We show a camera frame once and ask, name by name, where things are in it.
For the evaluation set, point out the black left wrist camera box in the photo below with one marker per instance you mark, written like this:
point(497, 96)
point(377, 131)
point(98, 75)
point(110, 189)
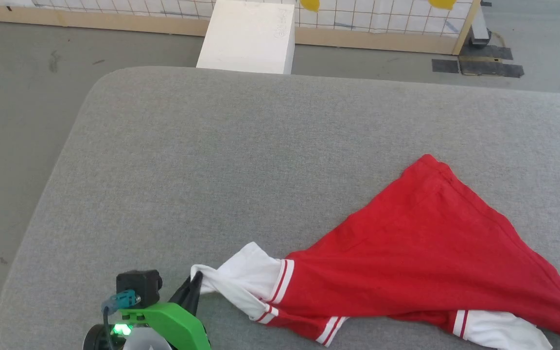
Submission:
point(138, 287)

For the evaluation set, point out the lemon print partition screen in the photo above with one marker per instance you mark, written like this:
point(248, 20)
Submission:
point(382, 19)

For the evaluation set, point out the red and white jersey shirt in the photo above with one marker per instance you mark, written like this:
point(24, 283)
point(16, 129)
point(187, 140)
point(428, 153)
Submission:
point(421, 253)

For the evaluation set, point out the small black floor tape patch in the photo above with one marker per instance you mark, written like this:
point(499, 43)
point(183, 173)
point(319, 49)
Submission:
point(445, 66)

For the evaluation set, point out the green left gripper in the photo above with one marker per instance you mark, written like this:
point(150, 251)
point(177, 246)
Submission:
point(178, 325)

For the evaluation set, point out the metal screen foot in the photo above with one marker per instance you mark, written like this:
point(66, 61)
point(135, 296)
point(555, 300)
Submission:
point(480, 26)

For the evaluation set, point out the white box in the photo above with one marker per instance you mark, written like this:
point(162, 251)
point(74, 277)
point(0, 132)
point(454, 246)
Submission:
point(248, 39)

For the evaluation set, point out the large black floor tape patch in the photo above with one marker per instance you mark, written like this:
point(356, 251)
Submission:
point(491, 63)

